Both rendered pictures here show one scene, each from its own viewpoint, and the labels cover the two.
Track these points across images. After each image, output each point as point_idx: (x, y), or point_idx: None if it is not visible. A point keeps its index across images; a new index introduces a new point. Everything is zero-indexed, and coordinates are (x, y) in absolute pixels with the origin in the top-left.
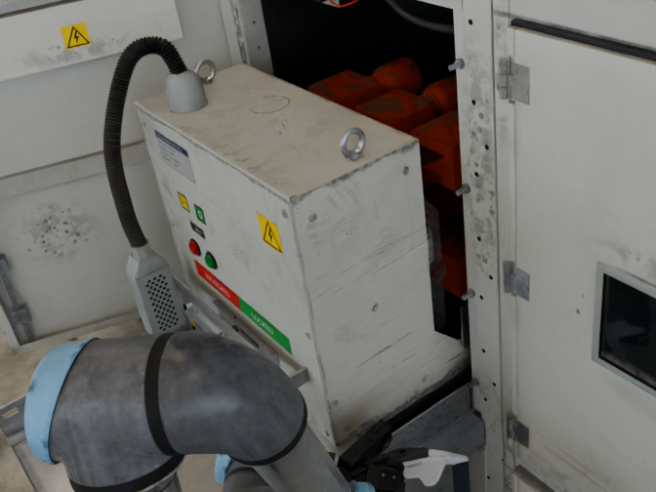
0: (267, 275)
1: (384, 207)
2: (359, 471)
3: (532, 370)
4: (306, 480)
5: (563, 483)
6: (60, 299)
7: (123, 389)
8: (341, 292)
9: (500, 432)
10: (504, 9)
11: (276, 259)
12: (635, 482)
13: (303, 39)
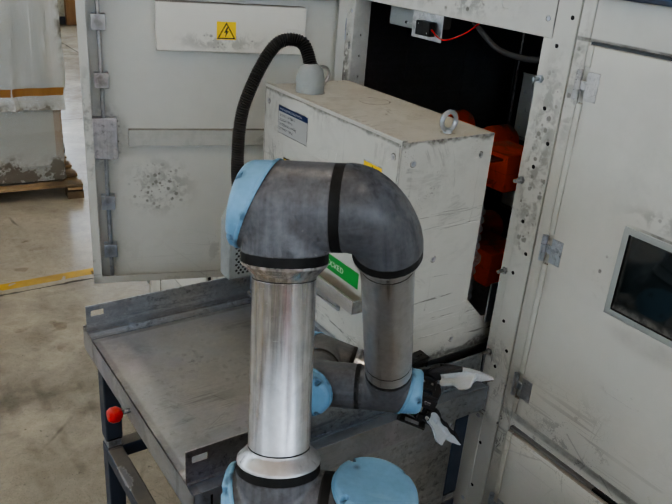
0: None
1: (459, 177)
2: None
3: (547, 329)
4: (401, 319)
5: (553, 432)
6: (144, 245)
7: (313, 183)
8: None
9: (501, 396)
10: (586, 35)
11: None
12: (620, 420)
13: (386, 83)
